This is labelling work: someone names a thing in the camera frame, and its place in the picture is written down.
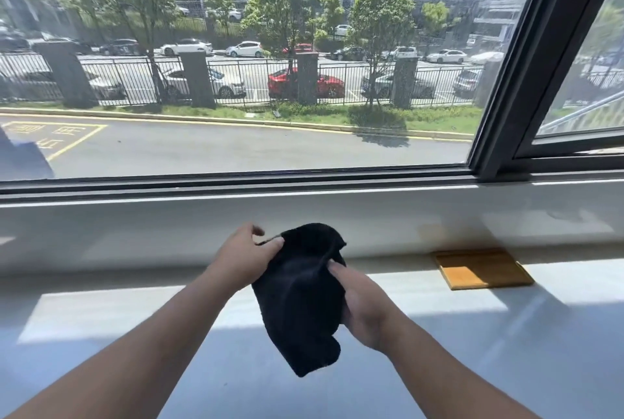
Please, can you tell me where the blue pole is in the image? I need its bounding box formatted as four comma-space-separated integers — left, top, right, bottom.
0, 126, 55, 182

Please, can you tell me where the person's right hand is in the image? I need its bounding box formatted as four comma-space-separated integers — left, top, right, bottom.
327, 260, 406, 354

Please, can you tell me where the person's right forearm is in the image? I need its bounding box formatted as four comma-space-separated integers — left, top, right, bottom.
380, 316, 540, 419

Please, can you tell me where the black window frame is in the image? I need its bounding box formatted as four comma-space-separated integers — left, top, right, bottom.
0, 0, 624, 205

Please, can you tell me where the black cloth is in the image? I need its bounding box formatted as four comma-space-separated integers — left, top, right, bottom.
251, 223, 348, 378

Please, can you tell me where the person's left forearm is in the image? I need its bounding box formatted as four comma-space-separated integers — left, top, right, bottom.
5, 269, 240, 419

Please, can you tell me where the row of parked cars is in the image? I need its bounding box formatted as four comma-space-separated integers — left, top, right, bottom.
0, 19, 506, 100

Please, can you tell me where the black fence with grey pillars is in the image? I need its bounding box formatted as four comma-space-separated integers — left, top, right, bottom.
0, 41, 506, 110

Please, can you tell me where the wooden tray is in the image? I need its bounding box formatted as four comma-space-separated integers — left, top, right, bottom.
431, 247, 536, 292

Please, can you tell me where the white table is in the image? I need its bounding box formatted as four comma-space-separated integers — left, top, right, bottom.
0, 243, 624, 419

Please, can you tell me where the person's left hand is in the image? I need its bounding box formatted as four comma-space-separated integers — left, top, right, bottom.
207, 223, 285, 294

